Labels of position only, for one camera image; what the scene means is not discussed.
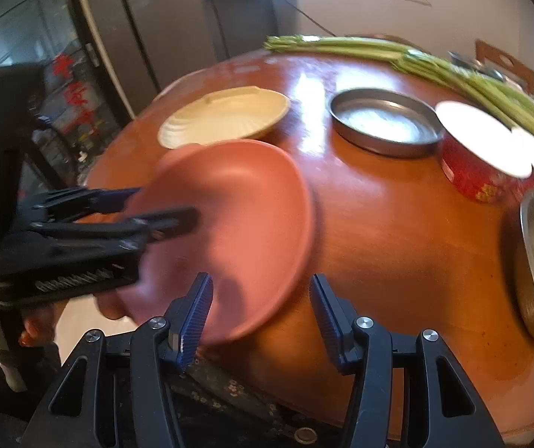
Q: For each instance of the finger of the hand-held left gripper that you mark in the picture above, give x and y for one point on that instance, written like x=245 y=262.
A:
x=173 y=224
x=108 y=200

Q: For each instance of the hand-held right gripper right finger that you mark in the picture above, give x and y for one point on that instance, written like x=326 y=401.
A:
x=325 y=317

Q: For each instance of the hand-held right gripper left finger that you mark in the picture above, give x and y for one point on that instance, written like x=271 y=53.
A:
x=197 y=317

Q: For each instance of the pink plate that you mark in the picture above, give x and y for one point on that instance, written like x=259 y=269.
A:
x=248 y=205

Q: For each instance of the cream ribbed plate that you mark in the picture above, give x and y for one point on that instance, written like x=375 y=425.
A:
x=229 y=112

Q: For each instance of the shallow steel plate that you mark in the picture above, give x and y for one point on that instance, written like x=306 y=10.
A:
x=378 y=121

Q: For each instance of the person's left hand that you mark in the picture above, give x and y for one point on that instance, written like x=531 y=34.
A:
x=31 y=331

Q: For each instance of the glass door with red decals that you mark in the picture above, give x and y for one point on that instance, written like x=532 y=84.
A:
x=71 y=79

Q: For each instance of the round metal disc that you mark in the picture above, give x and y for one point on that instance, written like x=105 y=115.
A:
x=305 y=435

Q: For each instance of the silver refrigerator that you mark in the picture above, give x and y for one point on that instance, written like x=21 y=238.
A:
x=155 y=23

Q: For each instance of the green celery bunch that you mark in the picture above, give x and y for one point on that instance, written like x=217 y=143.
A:
x=504 y=93
x=341 y=46

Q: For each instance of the steel basin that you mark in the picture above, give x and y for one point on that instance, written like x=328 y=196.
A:
x=469 y=61

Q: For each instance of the wooden chair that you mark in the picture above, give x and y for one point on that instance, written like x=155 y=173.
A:
x=486 y=53

